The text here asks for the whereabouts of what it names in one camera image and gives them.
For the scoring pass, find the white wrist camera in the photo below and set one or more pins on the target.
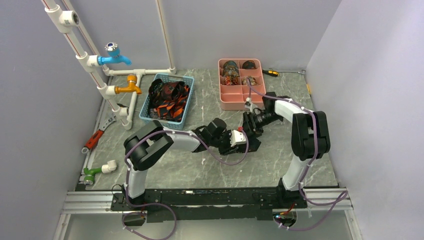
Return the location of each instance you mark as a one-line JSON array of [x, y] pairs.
[[250, 106], [237, 138]]

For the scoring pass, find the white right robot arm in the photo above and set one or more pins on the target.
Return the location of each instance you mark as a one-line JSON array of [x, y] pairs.
[[310, 139]]

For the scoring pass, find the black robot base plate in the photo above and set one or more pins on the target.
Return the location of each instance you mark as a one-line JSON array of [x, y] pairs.
[[260, 203]]

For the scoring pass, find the aluminium rail frame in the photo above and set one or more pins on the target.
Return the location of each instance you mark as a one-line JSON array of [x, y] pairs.
[[317, 199]]

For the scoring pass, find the black floral gold tie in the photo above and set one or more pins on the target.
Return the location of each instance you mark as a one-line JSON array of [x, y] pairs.
[[253, 142]]

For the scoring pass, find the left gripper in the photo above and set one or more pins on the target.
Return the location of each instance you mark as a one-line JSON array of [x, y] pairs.
[[228, 150]]

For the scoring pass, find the rolled tie dark red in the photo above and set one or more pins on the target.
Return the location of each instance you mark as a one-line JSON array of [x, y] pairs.
[[249, 65]]

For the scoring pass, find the orange tap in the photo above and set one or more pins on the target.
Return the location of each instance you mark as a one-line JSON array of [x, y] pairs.
[[131, 87]]

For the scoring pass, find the rolled tie gold floral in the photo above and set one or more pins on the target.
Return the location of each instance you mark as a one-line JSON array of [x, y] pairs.
[[249, 80]]

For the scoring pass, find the white PVC pipe frame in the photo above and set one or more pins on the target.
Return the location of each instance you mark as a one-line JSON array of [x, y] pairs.
[[71, 27]]

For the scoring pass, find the pink compartment tray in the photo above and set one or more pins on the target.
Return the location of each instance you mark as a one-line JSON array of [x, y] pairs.
[[240, 80]]

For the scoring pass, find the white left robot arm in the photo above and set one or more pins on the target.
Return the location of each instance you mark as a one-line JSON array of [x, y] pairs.
[[146, 147]]

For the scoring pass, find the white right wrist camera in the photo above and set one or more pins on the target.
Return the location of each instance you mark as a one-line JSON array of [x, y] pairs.
[[250, 106]]

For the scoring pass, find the blue tap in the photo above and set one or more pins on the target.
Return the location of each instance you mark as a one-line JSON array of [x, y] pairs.
[[114, 55]]

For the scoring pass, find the yellow black screwdriver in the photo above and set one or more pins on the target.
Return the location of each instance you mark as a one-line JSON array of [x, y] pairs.
[[271, 73]]

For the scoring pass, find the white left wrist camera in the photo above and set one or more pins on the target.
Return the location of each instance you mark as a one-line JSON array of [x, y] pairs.
[[237, 138]]

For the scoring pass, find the rolled tie red gold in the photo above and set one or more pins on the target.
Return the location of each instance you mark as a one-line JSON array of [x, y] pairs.
[[231, 81]]

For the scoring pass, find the red handled adjustable wrench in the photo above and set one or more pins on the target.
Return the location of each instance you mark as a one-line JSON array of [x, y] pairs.
[[94, 139]]

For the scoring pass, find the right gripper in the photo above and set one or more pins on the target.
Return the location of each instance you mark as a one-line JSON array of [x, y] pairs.
[[249, 125]]

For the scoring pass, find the rolled tie dark blue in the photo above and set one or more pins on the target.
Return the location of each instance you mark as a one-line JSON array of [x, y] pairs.
[[230, 68]]

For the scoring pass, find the pile of patterned ties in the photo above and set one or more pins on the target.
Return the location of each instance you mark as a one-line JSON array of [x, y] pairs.
[[167, 100]]

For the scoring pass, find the green tap with white fitting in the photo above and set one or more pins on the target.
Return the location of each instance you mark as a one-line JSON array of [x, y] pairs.
[[89, 173]]

